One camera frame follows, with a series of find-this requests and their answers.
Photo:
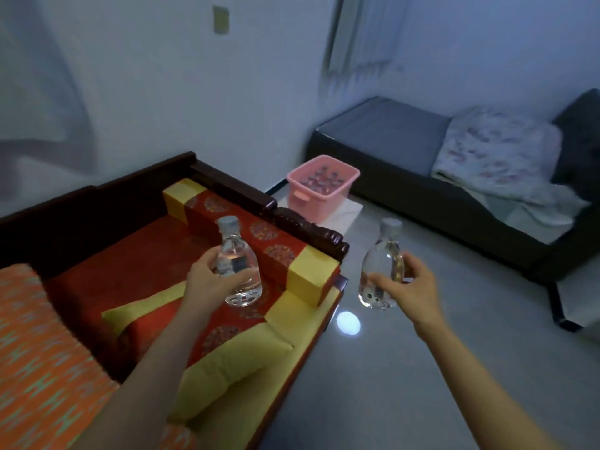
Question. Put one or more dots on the dark grey sofa bed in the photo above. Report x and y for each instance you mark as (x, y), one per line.
(389, 140)

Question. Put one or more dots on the group of bottles in basket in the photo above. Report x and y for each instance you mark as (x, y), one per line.
(323, 177)

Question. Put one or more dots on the dark wooden sofa frame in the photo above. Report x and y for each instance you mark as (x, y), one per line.
(70, 215)

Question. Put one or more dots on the clear bottle with plain body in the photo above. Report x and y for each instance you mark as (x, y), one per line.
(382, 260)

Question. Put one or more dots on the person's right thumb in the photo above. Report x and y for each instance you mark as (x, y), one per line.
(384, 283)

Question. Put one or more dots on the clear bottle with dark label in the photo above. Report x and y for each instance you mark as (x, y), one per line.
(243, 262)

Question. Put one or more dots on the person's right forearm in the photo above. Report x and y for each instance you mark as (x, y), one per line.
(473, 384)

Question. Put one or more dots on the person's left forearm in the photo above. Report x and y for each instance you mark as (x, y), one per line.
(140, 384)

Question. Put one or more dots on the small white side table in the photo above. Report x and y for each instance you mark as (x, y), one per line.
(344, 215)

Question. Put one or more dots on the pink plastic basket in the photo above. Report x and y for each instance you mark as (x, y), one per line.
(328, 194)

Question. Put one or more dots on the red pillow with yellow border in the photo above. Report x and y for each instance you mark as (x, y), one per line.
(234, 356)

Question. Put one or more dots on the person's left thumb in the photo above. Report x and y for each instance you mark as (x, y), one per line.
(236, 281)

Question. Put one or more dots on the person's right hand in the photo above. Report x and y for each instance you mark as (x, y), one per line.
(419, 299)

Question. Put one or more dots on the red yellow seat cushion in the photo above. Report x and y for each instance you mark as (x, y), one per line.
(122, 267)

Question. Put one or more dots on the orange patterned cushion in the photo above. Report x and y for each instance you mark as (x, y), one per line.
(42, 360)

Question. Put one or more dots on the person's left hand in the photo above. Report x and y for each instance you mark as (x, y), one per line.
(202, 288)

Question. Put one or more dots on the red bolster with yellow ends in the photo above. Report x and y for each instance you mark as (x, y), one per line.
(262, 238)

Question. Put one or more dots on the beige wall switch plate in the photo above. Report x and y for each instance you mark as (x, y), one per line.
(221, 19)

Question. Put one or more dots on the white floral blanket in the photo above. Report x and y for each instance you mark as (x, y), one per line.
(501, 154)

